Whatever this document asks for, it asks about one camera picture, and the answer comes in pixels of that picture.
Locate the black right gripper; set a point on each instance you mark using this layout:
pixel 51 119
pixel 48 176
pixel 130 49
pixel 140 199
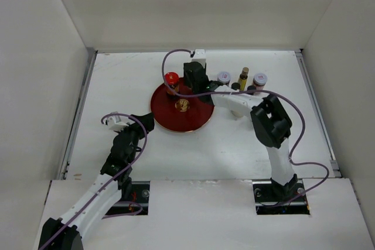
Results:
pixel 186 79

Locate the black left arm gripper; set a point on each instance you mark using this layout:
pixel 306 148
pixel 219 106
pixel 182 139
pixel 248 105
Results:
pixel 147 122

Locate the red lid chili sauce jar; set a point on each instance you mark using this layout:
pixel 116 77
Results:
pixel 172 83

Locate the white lid sauce jar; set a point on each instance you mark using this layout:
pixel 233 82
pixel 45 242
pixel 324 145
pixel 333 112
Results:
pixel 224 77

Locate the black cap spice bottle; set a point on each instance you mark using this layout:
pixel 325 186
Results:
pixel 236 86

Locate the yellow label oil bottle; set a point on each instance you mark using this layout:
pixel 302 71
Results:
pixel 242 80

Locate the clear jar white powder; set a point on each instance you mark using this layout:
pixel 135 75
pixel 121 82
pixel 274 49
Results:
pixel 237 114

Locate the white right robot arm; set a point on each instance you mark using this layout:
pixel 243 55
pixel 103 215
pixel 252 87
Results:
pixel 271 123

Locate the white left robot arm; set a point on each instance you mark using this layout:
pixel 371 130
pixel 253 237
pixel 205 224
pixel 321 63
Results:
pixel 73 228

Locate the red round tray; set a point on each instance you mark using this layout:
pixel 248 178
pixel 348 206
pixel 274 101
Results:
pixel 179 114

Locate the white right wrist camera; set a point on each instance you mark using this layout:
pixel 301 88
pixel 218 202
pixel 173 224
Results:
pixel 199 55

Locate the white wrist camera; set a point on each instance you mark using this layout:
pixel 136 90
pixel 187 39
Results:
pixel 115 123
pixel 199 55

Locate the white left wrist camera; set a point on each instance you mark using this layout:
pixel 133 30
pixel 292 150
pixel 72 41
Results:
pixel 115 123

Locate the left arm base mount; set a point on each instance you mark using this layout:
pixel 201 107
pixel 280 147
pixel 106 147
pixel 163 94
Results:
pixel 134 200

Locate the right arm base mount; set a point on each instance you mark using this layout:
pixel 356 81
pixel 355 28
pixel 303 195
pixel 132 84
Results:
pixel 268 202

